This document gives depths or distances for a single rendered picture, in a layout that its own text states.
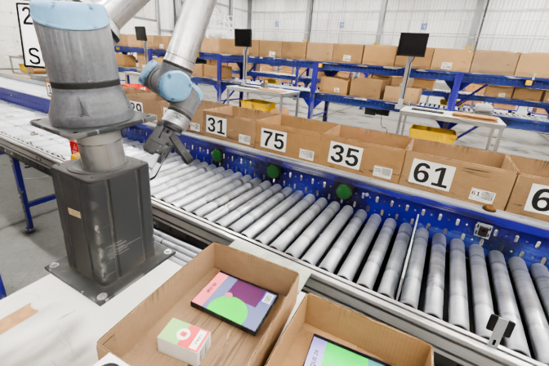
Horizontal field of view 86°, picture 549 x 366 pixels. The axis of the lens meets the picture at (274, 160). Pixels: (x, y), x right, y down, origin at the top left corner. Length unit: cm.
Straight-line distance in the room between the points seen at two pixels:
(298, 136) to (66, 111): 103
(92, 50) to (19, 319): 66
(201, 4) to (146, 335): 86
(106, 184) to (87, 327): 34
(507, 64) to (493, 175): 457
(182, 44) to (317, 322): 83
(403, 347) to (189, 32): 95
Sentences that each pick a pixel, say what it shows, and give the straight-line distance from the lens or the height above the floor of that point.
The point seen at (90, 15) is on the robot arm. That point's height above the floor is 145.
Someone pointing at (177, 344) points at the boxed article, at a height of 80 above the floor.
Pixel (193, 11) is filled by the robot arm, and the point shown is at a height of 149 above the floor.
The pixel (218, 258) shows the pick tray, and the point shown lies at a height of 80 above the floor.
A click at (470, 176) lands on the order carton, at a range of 140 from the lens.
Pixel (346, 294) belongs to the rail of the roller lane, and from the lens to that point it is 101.
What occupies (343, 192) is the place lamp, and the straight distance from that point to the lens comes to 142.
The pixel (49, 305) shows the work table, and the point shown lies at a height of 75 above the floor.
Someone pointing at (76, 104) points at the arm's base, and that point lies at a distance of 82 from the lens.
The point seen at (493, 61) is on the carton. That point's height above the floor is 157.
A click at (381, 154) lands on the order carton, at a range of 141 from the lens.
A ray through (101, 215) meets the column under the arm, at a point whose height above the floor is 98.
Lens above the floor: 139
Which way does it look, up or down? 19 degrees down
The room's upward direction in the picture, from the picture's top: 4 degrees clockwise
